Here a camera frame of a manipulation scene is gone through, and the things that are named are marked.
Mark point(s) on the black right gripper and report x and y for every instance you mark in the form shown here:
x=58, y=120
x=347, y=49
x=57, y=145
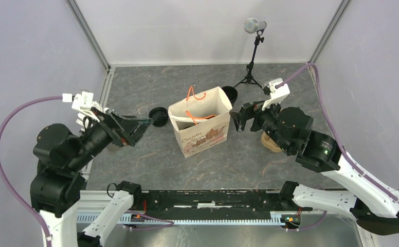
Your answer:
x=248, y=111

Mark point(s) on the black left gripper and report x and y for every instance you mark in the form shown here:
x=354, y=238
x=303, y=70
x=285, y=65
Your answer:
x=122, y=129

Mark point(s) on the white straw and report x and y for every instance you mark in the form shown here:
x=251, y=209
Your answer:
x=189, y=118

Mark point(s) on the paper takeout bag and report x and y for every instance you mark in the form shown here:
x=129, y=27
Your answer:
x=203, y=135

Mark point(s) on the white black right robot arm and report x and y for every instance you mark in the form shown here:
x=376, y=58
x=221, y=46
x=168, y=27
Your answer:
x=372, y=204

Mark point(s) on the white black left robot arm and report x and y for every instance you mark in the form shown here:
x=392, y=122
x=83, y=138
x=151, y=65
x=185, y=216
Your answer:
x=56, y=189

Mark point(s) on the stack of black cups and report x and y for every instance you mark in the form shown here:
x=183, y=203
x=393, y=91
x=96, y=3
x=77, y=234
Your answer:
x=231, y=93

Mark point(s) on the stack of black lids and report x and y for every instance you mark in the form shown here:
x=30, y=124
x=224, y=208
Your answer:
x=159, y=115

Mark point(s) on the white straws in cup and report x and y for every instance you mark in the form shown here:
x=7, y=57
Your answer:
x=84, y=121

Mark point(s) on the microphone on black tripod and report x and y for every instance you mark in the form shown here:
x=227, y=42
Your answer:
x=253, y=25

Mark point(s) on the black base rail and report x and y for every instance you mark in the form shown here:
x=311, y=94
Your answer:
x=233, y=207

